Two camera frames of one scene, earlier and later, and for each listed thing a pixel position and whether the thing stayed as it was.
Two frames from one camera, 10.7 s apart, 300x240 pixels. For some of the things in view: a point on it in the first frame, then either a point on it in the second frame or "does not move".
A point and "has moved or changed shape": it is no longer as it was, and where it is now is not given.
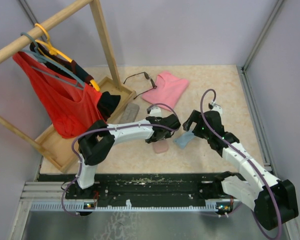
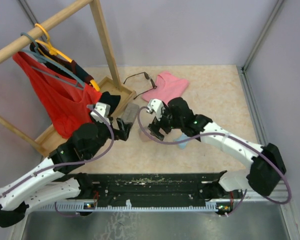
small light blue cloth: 182,140 does not move
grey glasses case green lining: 130,113 does not move
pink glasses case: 160,147 has moved or changed shape
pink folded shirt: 168,91 does not move
